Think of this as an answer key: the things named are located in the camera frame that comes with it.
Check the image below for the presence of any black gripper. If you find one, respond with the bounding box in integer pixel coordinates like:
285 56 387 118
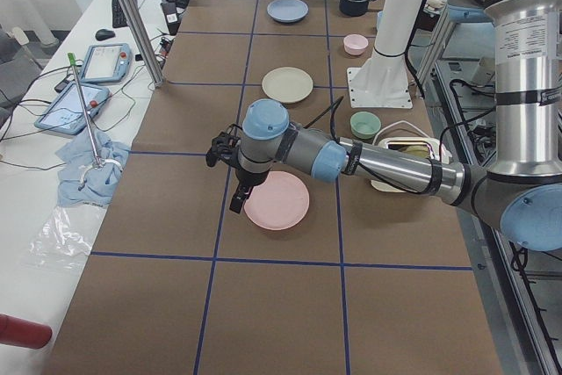
229 157 269 214

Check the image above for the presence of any pink plate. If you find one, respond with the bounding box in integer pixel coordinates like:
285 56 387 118
243 171 310 231

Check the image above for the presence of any blue plate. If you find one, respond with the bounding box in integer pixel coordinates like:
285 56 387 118
267 0 309 24

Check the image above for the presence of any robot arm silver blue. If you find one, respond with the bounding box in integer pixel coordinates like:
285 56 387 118
228 0 561 251

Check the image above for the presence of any beige plate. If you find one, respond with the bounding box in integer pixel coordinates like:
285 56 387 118
262 67 313 104

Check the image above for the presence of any green bowl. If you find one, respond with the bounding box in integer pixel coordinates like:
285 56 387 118
349 111 381 140

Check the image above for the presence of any metal reacher grabber tool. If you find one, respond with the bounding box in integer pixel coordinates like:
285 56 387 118
67 53 123 191

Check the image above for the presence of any light blue cloth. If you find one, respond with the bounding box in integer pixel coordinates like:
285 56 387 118
56 129 129 207

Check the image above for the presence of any pink bowl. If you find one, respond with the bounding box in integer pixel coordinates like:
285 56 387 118
343 33 369 56

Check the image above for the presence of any blue teach pendant upper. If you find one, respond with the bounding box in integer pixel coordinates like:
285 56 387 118
80 43 132 83

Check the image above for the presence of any blue teach pendant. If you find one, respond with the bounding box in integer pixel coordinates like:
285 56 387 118
34 82 110 135
80 43 132 83

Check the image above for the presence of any white toaster with bread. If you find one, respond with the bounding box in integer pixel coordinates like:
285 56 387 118
356 133 458 196

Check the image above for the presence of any blue teach pendant lower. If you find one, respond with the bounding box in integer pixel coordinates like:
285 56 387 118
34 82 110 135

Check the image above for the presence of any clear plastic bag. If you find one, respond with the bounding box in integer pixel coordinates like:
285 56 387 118
22 205 106 274

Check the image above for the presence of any black keyboard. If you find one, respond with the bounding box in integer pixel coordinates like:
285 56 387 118
111 0 127 28

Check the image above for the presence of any black computer mouse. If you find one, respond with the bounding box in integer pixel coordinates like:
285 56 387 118
95 28 115 41

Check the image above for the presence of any red cylinder bottle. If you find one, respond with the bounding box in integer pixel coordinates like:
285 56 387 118
0 314 53 350

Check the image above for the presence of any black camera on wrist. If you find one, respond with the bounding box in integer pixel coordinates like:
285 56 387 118
205 132 241 169

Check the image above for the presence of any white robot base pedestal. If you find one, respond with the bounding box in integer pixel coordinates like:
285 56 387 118
348 0 425 109

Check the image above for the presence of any aluminium frame post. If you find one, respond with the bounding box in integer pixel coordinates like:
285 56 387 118
119 0 163 88

